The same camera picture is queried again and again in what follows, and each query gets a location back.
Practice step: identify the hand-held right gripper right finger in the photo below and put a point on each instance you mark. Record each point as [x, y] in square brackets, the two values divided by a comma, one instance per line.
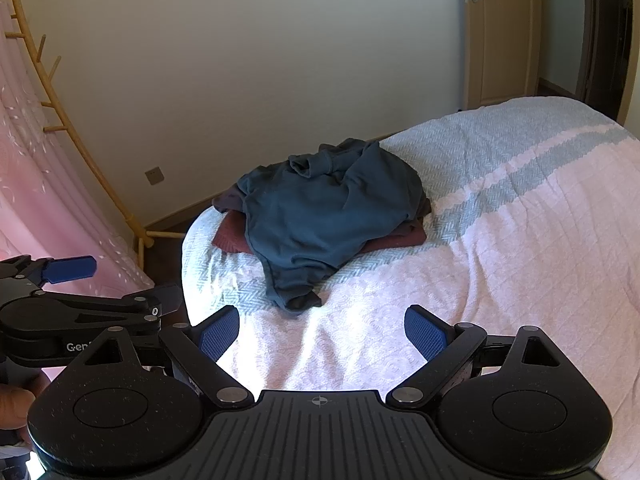
[424, 334]

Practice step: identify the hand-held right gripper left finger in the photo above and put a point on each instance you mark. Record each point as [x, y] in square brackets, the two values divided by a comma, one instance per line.
[220, 334]

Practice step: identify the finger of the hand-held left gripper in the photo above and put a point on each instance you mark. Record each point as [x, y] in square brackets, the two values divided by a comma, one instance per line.
[70, 268]
[169, 299]

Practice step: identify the dark teal sweatshirt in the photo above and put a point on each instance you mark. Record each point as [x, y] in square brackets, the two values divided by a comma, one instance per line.
[320, 210]

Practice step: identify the person's left hand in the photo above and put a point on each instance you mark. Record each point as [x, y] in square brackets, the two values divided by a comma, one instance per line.
[15, 402]

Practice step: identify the wooden coat rack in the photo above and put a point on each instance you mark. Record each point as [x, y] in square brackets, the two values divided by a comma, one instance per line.
[141, 236]

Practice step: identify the maroon folded cloth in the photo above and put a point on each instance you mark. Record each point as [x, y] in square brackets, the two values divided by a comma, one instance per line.
[232, 237]

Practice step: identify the dark purple garment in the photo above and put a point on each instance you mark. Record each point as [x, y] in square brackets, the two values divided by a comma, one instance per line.
[227, 200]

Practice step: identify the pink curtain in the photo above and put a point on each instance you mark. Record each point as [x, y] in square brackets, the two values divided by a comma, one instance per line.
[30, 160]

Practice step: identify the beige wooden door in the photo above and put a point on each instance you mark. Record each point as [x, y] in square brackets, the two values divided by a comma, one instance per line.
[505, 35]

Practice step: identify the beige wall socket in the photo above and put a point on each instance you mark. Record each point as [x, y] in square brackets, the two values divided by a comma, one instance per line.
[154, 175]

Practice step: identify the dark wooden door frame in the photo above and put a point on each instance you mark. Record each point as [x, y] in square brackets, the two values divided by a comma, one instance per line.
[607, 35]

